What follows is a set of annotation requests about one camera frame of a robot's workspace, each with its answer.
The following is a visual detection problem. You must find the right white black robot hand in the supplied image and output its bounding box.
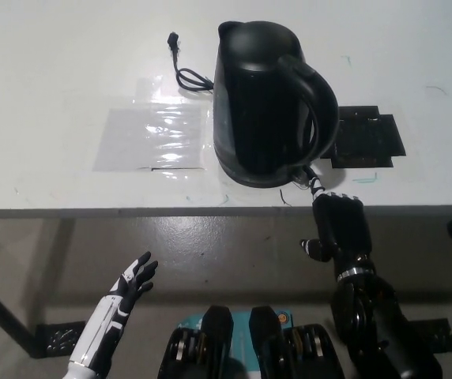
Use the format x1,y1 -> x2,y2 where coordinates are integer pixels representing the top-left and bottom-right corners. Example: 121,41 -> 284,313
299,165 -> 374,283

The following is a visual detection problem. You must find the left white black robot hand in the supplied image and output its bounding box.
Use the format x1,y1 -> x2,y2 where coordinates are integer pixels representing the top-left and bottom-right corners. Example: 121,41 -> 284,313
70,251 -> 160,373

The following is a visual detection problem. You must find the black square mat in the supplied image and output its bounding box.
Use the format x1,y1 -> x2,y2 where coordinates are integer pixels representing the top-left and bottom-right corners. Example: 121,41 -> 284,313
320,104 -> 407,170

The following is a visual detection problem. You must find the black power cord with plug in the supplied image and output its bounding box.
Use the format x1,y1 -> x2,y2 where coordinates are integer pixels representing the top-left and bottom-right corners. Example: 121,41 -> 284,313
166,31 -> 216,92

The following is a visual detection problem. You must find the black floor foot plate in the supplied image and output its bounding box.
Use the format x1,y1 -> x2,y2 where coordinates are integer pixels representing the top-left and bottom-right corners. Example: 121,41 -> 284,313
35,320 -> 87,358
427,317 -> 452,352

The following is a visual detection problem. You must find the large clear tape sheet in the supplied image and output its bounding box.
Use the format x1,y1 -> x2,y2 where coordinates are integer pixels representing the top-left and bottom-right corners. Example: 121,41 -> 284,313
92,105 -> 208,173

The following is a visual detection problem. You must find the black electric kettle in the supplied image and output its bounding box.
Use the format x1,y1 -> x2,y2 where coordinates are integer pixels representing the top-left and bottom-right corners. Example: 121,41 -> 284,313
212,20 -> 340,190

